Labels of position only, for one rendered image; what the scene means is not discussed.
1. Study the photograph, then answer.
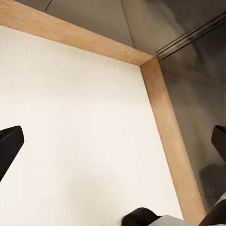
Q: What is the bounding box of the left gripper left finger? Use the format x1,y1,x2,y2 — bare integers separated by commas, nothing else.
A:
0,126,24,181

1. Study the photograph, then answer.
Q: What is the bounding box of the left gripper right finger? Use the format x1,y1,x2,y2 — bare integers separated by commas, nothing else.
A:
211,125,226,163

